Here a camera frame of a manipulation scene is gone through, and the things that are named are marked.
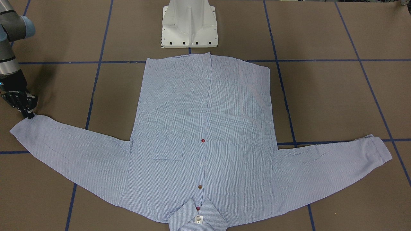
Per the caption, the brown paper table cover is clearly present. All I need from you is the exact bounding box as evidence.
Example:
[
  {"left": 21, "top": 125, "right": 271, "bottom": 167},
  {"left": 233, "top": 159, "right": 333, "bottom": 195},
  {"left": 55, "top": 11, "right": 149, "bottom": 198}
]
[{"left": 10, "top": 0, "right": 411, "bottom": 231}]

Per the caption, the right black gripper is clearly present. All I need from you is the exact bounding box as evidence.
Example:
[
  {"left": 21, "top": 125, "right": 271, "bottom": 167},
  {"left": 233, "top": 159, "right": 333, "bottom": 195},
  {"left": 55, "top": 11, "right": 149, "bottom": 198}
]
[{"left": 1, "top": 91, "right": 38, "bottom": 119}]

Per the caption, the light blue striped shirt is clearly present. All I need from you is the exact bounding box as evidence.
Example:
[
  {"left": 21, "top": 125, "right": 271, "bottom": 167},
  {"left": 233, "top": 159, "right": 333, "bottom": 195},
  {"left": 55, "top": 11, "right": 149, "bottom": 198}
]
[{"left": 10, "top": 53, "right": 392, "bottom": 231}]

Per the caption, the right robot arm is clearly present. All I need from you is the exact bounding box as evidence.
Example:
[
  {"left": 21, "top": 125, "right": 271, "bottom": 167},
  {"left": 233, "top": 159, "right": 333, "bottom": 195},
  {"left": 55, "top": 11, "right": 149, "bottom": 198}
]
[{"left": 0, "top": 0, "right": 38, "bottom": 119}]

